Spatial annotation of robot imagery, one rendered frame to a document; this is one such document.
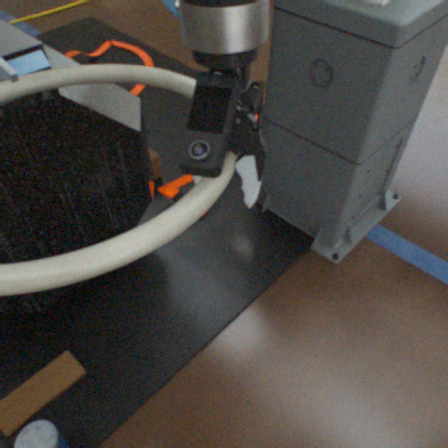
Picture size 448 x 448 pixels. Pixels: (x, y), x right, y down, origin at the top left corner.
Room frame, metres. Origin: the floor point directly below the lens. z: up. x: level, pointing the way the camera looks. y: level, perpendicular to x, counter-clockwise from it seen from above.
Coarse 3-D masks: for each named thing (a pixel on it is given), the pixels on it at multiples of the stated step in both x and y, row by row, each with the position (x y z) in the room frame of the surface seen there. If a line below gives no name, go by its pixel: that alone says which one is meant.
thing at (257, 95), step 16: (256, 48) 0.44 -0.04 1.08; (208, 64) 0.42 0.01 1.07; (224, 64) 0.42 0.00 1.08; (240, 64) 0.42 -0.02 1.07; (240, 80) 0.44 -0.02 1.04; (240, 96) 0.45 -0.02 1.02; (256, 96) 0.45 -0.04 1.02; (240, 112) 0.42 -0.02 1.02; (240, 128) 0.41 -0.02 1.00; (240, 144) 0.41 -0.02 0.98
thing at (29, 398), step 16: (48, 368) 0.56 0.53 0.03; (64, 368) 0.56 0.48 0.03; (80, 368) 0.56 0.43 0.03; (32, 384) 0.52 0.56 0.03; (48, 384) 0.52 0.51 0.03; (64, 384) 0.52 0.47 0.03; (16, 400) 0.47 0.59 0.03; (32, 400) 0.47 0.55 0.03; (48, 400) 0.47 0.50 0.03; (0, 416) 0.43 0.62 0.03; (16, 416) 0.43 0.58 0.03; (32, 416) 0.43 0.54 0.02
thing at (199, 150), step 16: (208, 80) 0.43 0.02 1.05; (224, 80) 0.42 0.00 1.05; (192, 96) 0.41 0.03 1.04; (208, 96) 0.41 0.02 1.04; (224, 96) 0.41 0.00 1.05; (192, 112) 0.40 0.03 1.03; (208, 112) 0.39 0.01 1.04; (224, 112) 0.39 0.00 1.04; (192, 128) 0.38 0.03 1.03; (208, 128) 0.38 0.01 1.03; (224, 128) 0.37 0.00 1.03; (192, 144) 0.36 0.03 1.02; (208, 144) 0.36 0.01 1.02; (224, 144) 0.36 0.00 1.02; (192, 160) 0.35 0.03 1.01; (208, 160) 0.34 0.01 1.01; (208, 176) 0.34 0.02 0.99
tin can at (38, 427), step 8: (32, 424) 0.37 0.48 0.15; (40, 424) 0.37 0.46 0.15; (48, 424) 0.37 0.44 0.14; (24, 432) 0.35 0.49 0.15; (32, 432) 0.35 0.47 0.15; (40, 432) 0.35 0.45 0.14; (48, 432) 0.35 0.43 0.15; (56, 432) 0.35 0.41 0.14; (16, 440) 0.33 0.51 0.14; (24, 440) 0.33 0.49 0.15; (32, 440) 0.33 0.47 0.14; (40, 440) 0.33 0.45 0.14; (48, 440) 0.33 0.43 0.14; (56, 440) 0.33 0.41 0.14; (64, 440) 0.35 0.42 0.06
